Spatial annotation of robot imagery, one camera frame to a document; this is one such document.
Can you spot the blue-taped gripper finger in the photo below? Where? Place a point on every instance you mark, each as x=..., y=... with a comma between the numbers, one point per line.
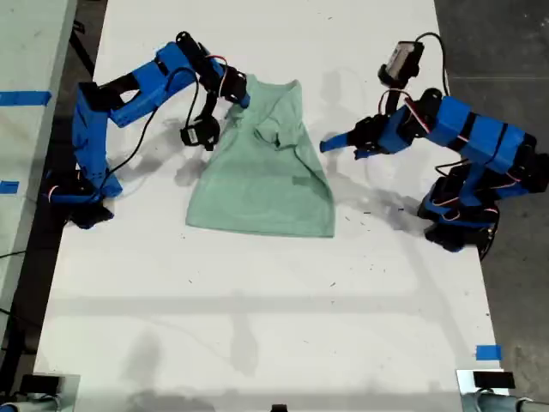
x=341, y=141
x=245, y=99
x=365, y=152

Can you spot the pale green T-shirt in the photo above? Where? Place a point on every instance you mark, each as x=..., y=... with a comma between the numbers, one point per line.
x=257, y=193

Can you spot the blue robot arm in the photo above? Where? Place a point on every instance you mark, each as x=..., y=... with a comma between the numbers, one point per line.
x=484, y=133
x=90, y=141

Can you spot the long blue tape strip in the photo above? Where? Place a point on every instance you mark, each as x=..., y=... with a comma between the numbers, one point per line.
x=25, y=98

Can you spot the pale grey side table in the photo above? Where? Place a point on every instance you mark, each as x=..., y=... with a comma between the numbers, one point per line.
x=25, y=43

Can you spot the square blue tape piece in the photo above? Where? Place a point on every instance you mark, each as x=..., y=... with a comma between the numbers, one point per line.
x=489, y=353

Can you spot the short blue tape strip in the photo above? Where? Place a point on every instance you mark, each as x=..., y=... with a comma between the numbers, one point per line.
x=8, y=187

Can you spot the small black box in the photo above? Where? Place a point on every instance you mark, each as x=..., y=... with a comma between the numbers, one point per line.
x=493, y=379
x=40, y=383

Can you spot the grey pipe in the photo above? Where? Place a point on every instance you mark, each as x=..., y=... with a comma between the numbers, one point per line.
x=497, y=403
x=25, y=405

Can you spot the black camera stalk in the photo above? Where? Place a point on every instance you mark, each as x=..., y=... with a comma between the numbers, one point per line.
x=393, y=98
x=209, y=105

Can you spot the black camera box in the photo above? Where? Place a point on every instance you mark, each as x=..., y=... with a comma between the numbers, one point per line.
x=401, y=60
x=199, y=133

